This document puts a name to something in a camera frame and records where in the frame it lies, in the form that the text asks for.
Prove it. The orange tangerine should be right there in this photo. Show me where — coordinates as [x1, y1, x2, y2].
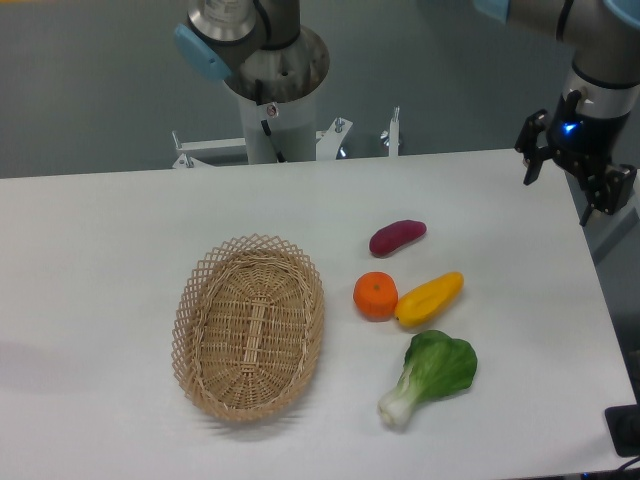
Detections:
[352, 271, 399, 321]

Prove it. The green bok choy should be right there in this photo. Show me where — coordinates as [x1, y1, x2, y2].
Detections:
[377, 330, 478, 429]

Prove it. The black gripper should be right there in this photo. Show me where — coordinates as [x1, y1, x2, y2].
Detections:
[514, 90, 637, 226]

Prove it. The purple sweet potato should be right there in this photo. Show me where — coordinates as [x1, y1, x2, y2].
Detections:
[369, 219, 427, 257]

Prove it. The white metal base frame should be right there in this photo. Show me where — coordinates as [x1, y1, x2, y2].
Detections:
[172, 106, 403, 169]

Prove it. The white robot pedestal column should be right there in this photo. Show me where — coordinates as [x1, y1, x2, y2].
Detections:
[236, 93, 316, 165]

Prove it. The black device at table edge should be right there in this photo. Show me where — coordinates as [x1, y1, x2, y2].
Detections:
[604, 404, 639, 458]

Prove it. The yellow mango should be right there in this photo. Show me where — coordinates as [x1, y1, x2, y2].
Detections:
[394, 272, 464, 328]

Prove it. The silver robot arm base joint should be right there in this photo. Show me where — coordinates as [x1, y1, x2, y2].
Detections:
[173, 0, 330, 105]

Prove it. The oval woven wicker basket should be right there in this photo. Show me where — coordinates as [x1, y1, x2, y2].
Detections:
[171, 234, 324, 422]

